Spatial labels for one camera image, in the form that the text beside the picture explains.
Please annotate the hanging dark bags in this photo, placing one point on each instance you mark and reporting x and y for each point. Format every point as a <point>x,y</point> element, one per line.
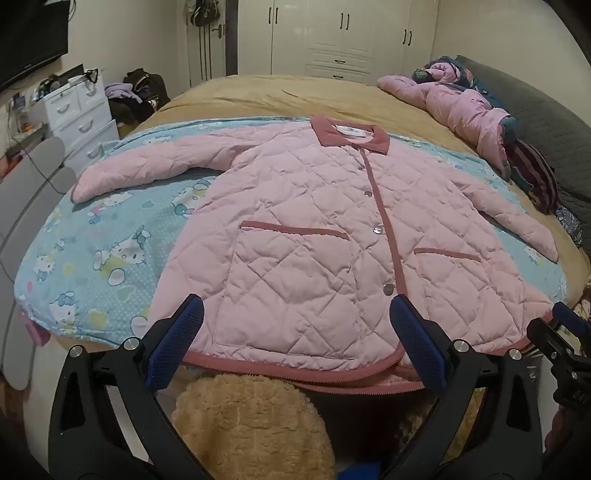
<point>205,11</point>

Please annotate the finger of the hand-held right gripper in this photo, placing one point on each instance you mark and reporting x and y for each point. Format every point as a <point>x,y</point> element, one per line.
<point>563,311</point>
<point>549,337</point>

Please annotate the white drawer chest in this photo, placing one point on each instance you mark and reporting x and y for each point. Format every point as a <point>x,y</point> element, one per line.
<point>78,110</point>

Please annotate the small bottles and boxes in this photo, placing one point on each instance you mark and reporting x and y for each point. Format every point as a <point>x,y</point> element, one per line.
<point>25,115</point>

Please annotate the person's right forearm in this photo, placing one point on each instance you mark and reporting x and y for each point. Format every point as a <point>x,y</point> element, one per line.
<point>570,443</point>

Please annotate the black bag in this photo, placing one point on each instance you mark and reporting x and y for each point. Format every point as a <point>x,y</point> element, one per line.
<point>147,85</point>

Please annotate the pink quilted jacket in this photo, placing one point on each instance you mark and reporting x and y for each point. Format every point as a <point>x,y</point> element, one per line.
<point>300,221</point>

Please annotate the dark clothing pile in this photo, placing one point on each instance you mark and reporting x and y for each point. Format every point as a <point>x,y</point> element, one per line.
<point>129,110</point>

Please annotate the grey quilted headboard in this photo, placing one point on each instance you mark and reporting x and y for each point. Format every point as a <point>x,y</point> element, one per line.
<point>554,129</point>

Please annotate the grey rounded cabinet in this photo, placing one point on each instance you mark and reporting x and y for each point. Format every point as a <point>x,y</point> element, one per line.
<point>27,207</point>

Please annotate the white wardrobe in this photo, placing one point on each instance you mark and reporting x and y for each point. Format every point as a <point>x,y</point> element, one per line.
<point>323,37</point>

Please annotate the blue cartoon cat blanket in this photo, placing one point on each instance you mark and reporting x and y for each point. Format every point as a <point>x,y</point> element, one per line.
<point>115,230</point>

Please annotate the pink padded coat pile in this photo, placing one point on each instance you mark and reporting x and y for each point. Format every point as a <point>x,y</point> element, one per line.
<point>457,110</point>

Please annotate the dark striped cloth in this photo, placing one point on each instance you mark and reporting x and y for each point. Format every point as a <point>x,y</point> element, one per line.
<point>531,170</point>

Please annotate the bed with tan sheet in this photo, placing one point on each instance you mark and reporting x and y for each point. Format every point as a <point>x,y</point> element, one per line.
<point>286,97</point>

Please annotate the white room door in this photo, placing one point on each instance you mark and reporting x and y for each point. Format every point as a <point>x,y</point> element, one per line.
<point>224,50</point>

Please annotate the black wall television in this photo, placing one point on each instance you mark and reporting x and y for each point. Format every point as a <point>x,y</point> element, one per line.
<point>27,37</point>

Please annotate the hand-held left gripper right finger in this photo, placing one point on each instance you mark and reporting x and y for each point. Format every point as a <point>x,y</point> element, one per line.
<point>418,341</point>

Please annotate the dark floral cloth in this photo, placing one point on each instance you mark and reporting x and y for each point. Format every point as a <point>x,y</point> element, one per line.
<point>570,226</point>

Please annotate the black flat device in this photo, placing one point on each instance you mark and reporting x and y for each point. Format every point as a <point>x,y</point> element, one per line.
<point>69,74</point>

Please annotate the pink cloth piece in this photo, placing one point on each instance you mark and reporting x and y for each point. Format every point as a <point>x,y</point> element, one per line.
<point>37,332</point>

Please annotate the purple cloth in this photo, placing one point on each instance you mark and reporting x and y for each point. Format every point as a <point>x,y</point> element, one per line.
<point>117,88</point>

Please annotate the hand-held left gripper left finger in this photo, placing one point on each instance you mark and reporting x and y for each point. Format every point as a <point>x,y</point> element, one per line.
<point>178,341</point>

